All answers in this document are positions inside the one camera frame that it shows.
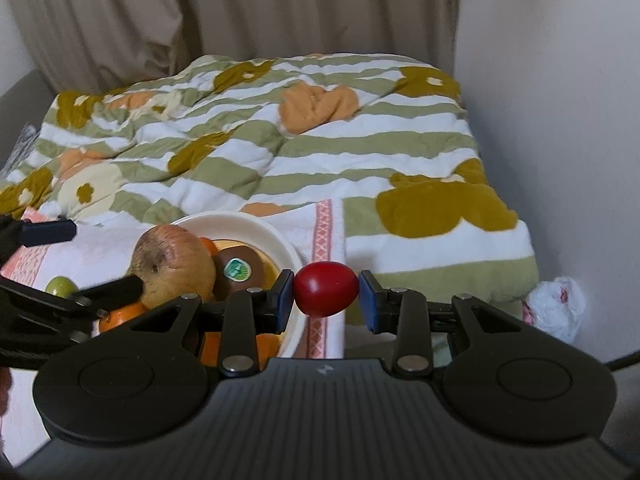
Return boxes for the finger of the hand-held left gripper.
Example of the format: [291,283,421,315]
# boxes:
[0,273,146,359]
[0,214,78,257]

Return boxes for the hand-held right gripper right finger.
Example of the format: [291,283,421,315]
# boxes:
[359,270,527,380]

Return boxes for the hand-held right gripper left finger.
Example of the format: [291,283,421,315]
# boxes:
[122,269,296,379]

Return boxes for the medium orange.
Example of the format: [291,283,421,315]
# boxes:
[98,304,151,334]

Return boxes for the small red tomato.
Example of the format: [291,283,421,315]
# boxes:
[293,261,360,318]

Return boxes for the large yellow-red apple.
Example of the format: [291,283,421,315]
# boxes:
[131,225,217,310]

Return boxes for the large orange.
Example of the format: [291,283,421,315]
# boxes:
[201,332,282,367]

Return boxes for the cream bowl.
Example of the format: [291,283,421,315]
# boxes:
[167,211,307,359]

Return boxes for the pink and white towel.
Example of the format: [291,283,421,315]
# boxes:
[0,199,349,466]

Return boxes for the green apple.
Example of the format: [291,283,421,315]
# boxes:
[45,276,79,297]

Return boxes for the brown kiwi with sticker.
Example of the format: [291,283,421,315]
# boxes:
[212,244,267,299]

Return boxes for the grey patterned cloth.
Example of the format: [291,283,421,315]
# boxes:
[10,122,42,161]

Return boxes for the grey sofa backrest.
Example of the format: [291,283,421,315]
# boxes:
[0,69,57,171]

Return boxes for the green striped floral blanket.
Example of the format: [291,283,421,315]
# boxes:
[0,51,540,318]

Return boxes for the white plastic bag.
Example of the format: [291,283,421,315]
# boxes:
[522,277,587,340]

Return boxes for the beige curtain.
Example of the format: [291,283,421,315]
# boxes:
[0,0,461,97]

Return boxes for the black cable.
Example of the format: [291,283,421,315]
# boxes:
[602,332,640,369]

